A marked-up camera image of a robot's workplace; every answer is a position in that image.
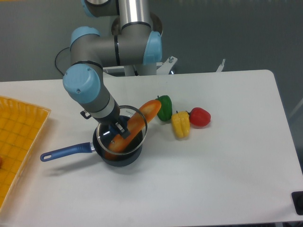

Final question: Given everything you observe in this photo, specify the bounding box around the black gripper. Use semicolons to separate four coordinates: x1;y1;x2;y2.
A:
80;101;130;139

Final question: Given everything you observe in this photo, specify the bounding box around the glass pot lid blue knob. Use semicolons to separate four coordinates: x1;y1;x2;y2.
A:
96;105;147;160

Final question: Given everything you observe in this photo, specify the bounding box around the dark saucepan blue handle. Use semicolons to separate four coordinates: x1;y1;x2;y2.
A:
40;124;142;167

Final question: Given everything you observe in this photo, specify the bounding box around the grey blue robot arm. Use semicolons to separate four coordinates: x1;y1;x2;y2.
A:
63;0;162;138

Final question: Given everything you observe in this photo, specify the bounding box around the orange toy baguette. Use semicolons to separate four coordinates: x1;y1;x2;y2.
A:
105;100;161;160

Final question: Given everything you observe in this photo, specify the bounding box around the green toy bell pepper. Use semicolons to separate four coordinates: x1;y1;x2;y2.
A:
157;95;172;122

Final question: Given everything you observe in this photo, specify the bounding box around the yellow toy bell pepper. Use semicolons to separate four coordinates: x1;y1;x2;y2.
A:
171;111;190;139

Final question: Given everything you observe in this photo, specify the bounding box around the red toy bell pepper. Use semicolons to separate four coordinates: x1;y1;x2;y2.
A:
188;107;211;127

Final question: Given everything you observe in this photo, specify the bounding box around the yellow plastic basket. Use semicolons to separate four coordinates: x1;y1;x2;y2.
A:
0;96;51;210

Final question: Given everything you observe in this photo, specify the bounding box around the black device table corner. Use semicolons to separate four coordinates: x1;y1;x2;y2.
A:
291;191;303;215

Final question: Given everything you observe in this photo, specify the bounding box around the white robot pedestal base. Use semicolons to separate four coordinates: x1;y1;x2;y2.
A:
103;11;178;78

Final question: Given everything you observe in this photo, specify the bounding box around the black cable on floor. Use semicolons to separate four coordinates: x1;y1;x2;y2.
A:
54;46;71;76

